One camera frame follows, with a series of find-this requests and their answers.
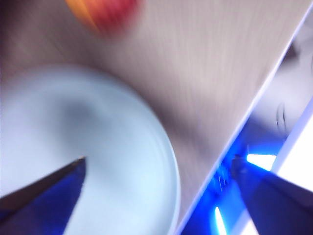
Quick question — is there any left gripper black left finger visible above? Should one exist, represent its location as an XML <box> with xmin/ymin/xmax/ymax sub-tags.
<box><xmin>0</xmin><ymin>156</ymin><xmax>87</xmax><ymax>235</ymax></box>

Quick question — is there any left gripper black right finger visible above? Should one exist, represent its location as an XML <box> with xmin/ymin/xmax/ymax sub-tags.
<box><xmin>231</xmin><ymin>155</ymin><xmax>313</xmax><ymax>235</ymax></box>

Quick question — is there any blue plate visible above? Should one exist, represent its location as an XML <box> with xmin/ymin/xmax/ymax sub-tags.
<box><xmin>0</xmin><ymin>65</ymin><xmax>182</xmax><ymax>235</ymax></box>

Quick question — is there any red apple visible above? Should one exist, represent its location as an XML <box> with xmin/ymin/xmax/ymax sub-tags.
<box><xmin>65</xmin><ymin>0</ymin><xmax>145</xmax><ymax>35</ymax></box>

